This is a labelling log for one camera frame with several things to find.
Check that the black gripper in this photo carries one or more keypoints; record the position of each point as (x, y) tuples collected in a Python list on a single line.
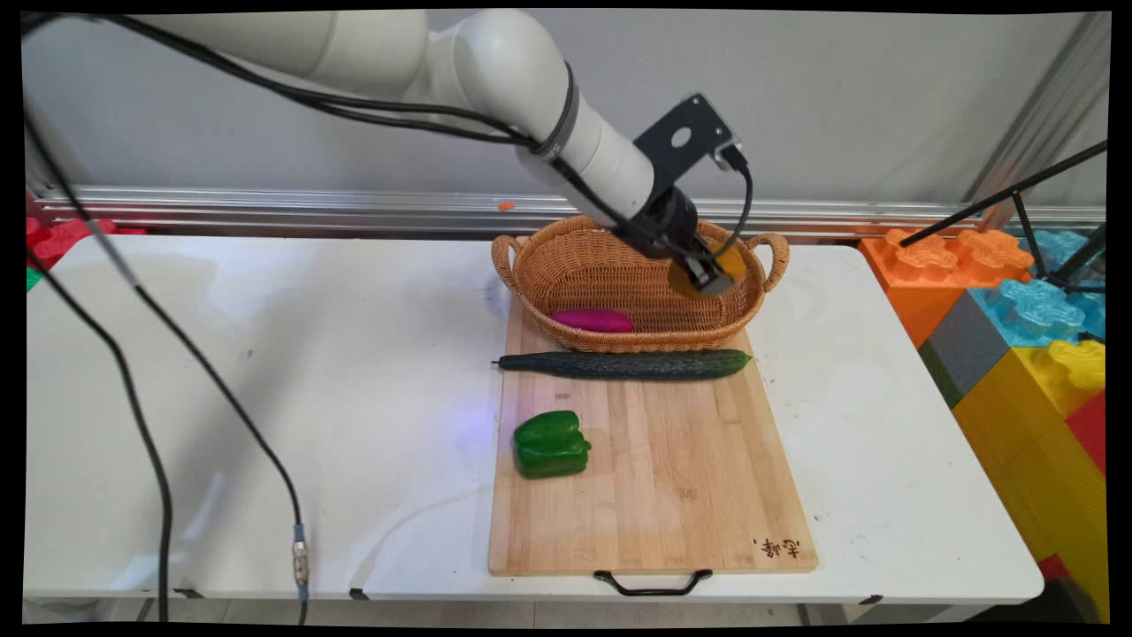
[(672, 226)]

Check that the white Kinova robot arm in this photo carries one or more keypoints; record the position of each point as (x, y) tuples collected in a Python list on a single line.
[(495, 80)]

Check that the woven wicker basket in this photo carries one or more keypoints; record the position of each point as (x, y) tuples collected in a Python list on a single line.
[(601, 274)]

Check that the dark green cucumber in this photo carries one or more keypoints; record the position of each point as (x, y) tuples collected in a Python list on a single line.
[(628, 364)]

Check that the purple sweet potato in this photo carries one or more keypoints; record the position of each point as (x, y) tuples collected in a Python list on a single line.
[(592, 320)]

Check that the orange toy building block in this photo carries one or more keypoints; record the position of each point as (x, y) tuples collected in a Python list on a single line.
[(920, 283)]

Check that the bamboo cutting board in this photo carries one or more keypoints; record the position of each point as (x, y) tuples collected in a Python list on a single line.
[(654, 495)]

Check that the green bell pepper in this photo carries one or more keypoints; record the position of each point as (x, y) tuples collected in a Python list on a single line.
[(550, 444)]

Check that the grey toy building block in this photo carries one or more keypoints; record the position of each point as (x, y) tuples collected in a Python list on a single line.
[(964, 349)]

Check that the blue toy building block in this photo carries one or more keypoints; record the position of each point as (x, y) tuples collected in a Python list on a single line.
[(1039, 310)]

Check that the black tripod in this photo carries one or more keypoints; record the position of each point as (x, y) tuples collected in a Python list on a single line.
[(1030, 186)]

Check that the yellow toy building block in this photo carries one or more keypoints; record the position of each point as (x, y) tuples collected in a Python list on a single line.
[(1026, 442)]

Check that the red toy building block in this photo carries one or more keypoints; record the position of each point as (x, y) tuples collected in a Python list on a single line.
[(1089, 429)]

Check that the red foam block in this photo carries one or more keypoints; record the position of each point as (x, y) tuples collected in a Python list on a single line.
[(66, 237)]

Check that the green foam block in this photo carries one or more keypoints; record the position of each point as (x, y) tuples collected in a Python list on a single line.
[(32, 280)]

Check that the aluminium rail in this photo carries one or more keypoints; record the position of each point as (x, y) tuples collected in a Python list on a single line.
[(265, 208)]

